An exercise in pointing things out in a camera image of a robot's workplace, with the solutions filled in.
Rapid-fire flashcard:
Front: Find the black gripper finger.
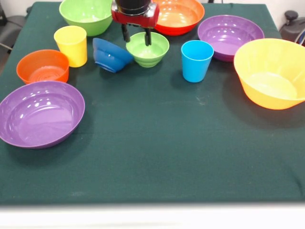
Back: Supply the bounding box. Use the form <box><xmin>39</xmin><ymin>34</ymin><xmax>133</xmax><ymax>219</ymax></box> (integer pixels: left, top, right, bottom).
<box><xmin>144</xmin><ymin>28</ymin><xmax>153</xmax><ymax>46</ymax></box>
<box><xmin>121</xmin><ymin>23</ymin><xmax>131</xmax><ymax>43</ymax></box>

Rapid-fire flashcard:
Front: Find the small green plastic bowl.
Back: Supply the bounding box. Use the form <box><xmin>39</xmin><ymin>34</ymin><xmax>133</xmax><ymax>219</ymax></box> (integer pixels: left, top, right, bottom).
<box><xmin>125</xmin><ymin>31</ymin><xmax>170</xmax><ymax>68</ymax></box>

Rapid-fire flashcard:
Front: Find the large orange plastic bowl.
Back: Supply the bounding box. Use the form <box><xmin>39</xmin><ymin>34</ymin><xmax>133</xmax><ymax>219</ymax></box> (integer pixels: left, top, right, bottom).
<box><xmin>234</xmin><ymin>38</ymin><xmax>305</xmax><ymax>110</ymax></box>

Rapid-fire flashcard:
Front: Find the yellow plastic cup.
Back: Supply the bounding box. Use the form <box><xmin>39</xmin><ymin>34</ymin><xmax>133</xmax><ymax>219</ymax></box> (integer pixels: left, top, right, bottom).
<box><xmin>53</xmin><ymin>25</ymin><xmax>88</xmax><ymax>68</ymax></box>

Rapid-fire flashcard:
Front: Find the small red plastic bowl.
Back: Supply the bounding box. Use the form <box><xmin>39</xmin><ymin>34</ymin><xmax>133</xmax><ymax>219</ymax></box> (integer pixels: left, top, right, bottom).
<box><xmin>16</xmin><ymin>49</ymin><xmax>70</xmax><ymax>84</ymax></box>

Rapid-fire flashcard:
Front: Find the large red plastic bowl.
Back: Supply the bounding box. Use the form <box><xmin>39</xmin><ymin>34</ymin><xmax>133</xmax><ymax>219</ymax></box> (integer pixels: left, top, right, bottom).
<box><xmin>152</xmin><ymin>0</ymin><xmax>205</xmax><ymax>36</ymax></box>

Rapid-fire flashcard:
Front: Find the dark green tablecloth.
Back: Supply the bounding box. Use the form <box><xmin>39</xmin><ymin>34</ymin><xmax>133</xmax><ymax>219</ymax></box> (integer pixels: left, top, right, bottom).
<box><xmin>0</xmin><ymin>1</ymin><xmax>305</xmax><ymax>206</ymax></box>

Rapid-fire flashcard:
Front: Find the dark grey stand base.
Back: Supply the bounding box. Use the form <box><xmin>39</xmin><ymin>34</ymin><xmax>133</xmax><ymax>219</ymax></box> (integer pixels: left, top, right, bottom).
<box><xmin>279</xmin><ymin>10</ymin><xmax>305</xmax><ymax>46</ymax></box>
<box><xmin>0</xmin><ymin>4</ymin><xmax>27</xmax><ymax>52</ymax></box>

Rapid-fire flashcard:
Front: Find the purple plastic bowl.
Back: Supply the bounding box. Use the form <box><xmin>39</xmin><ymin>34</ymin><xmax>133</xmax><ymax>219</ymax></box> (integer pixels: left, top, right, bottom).
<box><xmin>0</xmin><ymin>80</ymin><xmax>86</xmax><ymax>149</ymax></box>
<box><xmin>197</xmin><ymin>14</ymin><xmax>265</xmax><ymax>62</ymax></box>

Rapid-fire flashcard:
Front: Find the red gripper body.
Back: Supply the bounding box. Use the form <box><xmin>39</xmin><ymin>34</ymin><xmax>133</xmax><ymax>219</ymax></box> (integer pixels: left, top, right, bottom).
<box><xmin>111</xmin><ymin>3</ymin><xmax>160</xmax><ymax>31</ymax></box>

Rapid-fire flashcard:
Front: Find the large green plastic bowl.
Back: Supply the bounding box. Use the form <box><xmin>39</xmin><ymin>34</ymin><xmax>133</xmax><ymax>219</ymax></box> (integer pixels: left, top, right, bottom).
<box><xmin>59</xmin><ymin>0</ymin><xmax>114</xmax><ymax>37</ymax></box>

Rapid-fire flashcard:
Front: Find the blue plastic bowl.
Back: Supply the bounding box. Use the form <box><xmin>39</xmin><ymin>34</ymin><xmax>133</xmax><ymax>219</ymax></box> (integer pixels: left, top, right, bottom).
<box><xmin>92</xmin><ymin>37</ymin><xmax>134</xmax><ymax>73</ymax></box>

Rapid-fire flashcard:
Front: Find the light blue plastic cup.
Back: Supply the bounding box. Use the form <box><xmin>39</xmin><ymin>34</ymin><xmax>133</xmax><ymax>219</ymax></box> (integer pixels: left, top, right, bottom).
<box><xmin>181</xmin><ymin>40</ymin><xmax>214</xmax><ymax>83</ymax></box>

